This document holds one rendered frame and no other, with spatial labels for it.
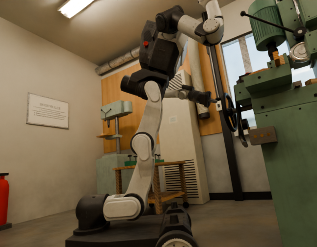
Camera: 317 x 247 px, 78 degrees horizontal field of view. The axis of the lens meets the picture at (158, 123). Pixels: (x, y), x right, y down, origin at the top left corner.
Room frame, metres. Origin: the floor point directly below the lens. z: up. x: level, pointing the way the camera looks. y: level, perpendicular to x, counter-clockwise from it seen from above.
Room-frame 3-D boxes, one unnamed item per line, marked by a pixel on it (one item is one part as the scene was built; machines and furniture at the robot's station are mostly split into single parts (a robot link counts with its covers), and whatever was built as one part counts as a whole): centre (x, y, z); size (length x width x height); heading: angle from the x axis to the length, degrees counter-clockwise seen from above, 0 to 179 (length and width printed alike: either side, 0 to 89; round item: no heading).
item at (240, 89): (1.24, -0.62, 0.91); 0.15 x 0.14 x 0.09; 147
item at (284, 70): (1.19, -0.69, 0.87); 0.61 x 0.30 x 0.06; 147
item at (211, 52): (2.52, -0.86, 1.35); 0.11 x 0.10 x 2.70; 59
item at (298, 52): (0.98, -0.84, 1.02); 0.12 x 0.03 x 0.12; 57
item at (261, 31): (1.16, -0.80, 1.35); 0.18 x 0.18 x 0.31
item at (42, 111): (2.83, 1.63, 1.48); 0.64 x 0.02 x 0.46; 149
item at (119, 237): (1.20, 0.21, 0.19); 0.64 x 0.52 x 0.33; 87
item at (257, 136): (1.02, -0.53, 0.58); 0.12 x 0.08 x 0.08; 57
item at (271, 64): (1.15, -0.81, 1.03); 0.14 x 0.07 x 0.09; 57
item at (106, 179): (3.04, 0.66, 0.79); 0.62 x 0.48 x 1.58; 59
